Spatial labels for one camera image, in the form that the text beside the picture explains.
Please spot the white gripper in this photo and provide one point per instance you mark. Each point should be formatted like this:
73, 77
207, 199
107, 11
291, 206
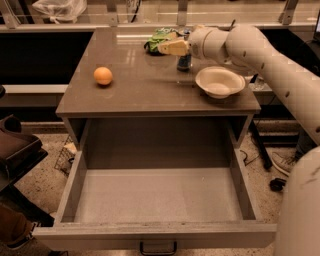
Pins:
198, 42

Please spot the redbull can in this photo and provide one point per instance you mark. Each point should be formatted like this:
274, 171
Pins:
184, 62

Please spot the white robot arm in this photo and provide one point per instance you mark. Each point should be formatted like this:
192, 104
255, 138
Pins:
245, 47

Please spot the open top drawer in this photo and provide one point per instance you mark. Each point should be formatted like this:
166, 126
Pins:
157, 180

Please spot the green chip bag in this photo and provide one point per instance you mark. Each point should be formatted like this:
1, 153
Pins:
159, 36

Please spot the white paper bowl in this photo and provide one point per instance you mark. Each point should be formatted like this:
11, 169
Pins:
219, 83

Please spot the clear water bottle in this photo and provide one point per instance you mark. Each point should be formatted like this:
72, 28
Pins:
258, 83

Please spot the grey cabinet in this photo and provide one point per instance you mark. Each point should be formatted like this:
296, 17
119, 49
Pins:
142, 86

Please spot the orange fruit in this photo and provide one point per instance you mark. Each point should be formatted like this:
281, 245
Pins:
103, 76

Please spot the white plastic bag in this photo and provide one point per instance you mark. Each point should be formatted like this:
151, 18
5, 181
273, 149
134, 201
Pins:
61, 11

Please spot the grey sneaker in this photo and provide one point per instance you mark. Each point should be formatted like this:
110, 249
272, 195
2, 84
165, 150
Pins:
283, 163

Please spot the dark jeans leg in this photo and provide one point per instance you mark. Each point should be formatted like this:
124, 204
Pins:
304, 144

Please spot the black chair base leg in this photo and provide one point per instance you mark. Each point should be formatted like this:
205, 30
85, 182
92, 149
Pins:
277, 184

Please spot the black chair left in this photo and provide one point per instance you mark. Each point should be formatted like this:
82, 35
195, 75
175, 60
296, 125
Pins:
20, 152

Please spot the brown shoe left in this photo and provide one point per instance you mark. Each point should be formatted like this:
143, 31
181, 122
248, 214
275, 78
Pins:
15, 228

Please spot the wire basket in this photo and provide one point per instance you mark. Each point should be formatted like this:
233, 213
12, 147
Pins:
66, 157

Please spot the black drawer handle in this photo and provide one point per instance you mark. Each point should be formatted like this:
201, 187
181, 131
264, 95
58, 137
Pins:
157, 250

